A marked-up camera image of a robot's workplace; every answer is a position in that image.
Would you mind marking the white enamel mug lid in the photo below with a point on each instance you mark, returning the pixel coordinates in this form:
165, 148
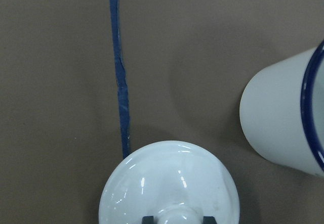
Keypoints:
174, 181

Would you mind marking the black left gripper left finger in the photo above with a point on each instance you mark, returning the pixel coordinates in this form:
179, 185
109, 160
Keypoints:
147, 220

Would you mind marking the white enamel mug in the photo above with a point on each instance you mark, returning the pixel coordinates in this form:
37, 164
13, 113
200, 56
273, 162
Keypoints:
281, 112

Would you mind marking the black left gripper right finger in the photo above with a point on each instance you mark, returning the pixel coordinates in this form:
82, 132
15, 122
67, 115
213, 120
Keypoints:
209, 220

